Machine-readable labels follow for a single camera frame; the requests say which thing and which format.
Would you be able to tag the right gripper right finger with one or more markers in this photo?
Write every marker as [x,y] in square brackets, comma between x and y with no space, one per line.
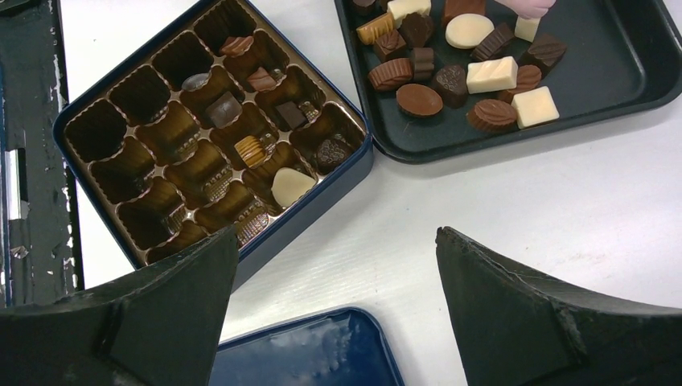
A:
[515,325]

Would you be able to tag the blue chocolate box with insert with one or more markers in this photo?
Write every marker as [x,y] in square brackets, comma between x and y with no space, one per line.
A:
[217,122]

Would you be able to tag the blue box lid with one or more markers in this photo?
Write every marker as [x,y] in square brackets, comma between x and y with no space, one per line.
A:
[339,347]

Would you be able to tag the white bar chocolate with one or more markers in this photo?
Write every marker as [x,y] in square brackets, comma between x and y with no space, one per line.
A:
[492,75]

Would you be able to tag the white round chocolate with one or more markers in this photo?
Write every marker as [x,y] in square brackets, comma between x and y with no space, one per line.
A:
[467,31]

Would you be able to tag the pink tongs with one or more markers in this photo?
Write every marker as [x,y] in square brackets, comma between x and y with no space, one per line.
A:
[528,9]

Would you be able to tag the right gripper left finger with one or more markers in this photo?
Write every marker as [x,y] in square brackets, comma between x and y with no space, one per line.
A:
[159,325]

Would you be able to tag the caramel square chocolate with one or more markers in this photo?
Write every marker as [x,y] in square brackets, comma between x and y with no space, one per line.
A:
[372,30]

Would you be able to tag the black chocolate tray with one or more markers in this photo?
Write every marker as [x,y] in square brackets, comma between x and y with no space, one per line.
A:
[622,57]

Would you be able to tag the white square chocolate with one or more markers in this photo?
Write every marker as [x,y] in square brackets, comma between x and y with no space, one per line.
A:
[535,107]

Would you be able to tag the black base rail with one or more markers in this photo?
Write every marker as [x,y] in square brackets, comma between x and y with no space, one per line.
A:
[41,256]

